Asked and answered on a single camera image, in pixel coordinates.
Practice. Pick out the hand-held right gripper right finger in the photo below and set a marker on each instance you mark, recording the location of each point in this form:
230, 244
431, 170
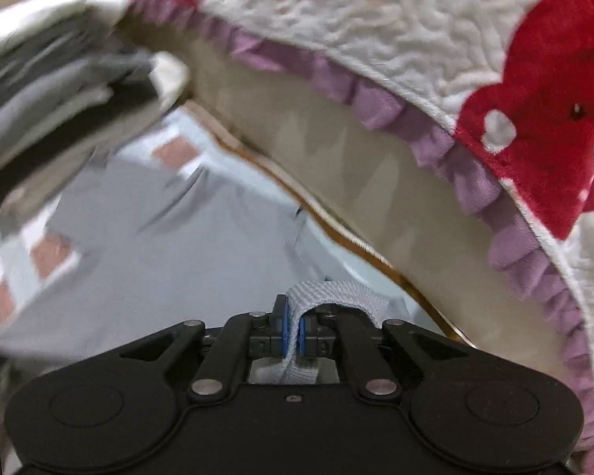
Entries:
303, 339

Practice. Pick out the checkered rug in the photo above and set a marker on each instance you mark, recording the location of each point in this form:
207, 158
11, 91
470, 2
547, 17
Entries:
173, 153

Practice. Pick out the grey knit sweater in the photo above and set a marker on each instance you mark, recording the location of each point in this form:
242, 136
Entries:
153, 267

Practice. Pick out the white quilted printed bedspread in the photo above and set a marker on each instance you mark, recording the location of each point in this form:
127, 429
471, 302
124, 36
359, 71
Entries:
425, 24

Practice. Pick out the stack of folded clothes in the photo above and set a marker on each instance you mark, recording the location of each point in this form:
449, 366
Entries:
54, 89

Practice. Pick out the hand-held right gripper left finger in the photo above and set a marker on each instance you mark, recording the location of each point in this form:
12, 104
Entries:
286, 336

